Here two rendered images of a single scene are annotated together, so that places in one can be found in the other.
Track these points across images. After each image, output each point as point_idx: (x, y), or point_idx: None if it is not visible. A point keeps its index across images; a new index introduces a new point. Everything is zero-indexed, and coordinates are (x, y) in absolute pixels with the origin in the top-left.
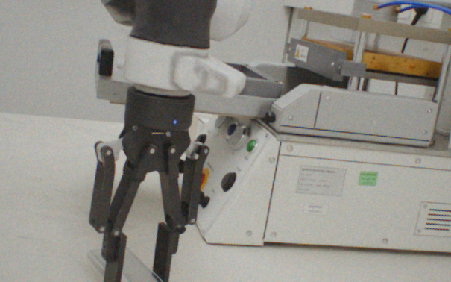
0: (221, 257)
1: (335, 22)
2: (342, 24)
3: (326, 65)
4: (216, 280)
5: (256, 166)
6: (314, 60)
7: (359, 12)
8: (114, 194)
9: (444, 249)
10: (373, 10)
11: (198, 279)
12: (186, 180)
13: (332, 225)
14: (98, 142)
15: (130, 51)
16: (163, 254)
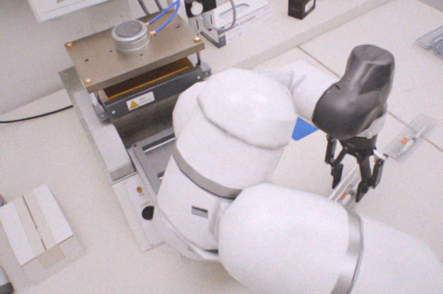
0: (275, 179)
1: (170, 60)
2: (182, 56)
3: (188, 82)
4: (302, 173)
5: None
6: (168, 90)
7: (144, 45)
8: (221, 267)
9: None
10: (148, 36)
11: (308, 179)
12: (333, 148)
13: None
14: (383, 161)
15: (383, 120)
16: (340, 175)
